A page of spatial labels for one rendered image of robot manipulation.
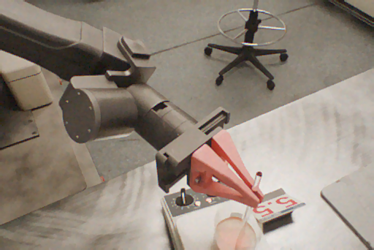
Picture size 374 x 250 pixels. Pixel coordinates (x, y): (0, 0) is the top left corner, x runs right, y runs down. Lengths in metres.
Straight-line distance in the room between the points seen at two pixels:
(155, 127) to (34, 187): 0.87
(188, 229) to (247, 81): 1.62
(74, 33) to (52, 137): 0.93
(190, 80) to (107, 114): 1.70
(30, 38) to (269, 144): 0.51
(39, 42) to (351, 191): 0.58
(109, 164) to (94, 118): 1.31
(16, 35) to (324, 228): 0.56
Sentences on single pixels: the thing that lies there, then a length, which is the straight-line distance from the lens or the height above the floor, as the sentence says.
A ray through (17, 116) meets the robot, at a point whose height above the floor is 0.38.
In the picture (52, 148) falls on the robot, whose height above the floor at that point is 0.36.
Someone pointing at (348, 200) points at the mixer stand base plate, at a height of 0.76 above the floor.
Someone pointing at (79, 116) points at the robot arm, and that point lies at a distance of 0.35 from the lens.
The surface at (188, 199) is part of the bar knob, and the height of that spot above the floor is 0.80.
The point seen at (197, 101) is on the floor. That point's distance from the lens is 1.88.
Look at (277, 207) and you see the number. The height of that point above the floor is 0.78.
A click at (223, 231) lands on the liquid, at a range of 0.47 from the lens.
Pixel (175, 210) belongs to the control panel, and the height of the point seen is 0.81.
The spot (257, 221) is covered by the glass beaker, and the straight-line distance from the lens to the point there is 0.45.
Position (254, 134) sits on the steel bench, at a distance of 0.74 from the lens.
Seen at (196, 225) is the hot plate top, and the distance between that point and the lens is 0.51.
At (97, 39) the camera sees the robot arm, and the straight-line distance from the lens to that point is 0.42.
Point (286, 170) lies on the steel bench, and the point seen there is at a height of 0.75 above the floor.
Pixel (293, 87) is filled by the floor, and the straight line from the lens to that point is 2.08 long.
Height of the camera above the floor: 1.30
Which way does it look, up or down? 49 degrees down
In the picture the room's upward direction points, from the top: 1 degrees clockwise
